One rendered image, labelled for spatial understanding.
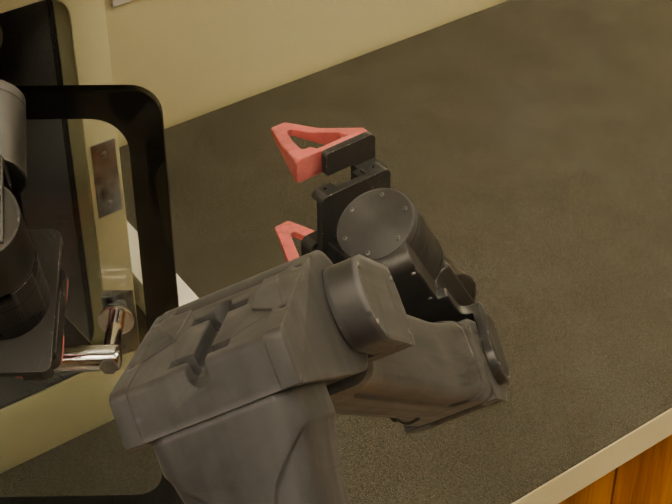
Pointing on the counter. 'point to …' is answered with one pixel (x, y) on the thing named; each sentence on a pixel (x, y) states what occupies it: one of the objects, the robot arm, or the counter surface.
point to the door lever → (94, 355)
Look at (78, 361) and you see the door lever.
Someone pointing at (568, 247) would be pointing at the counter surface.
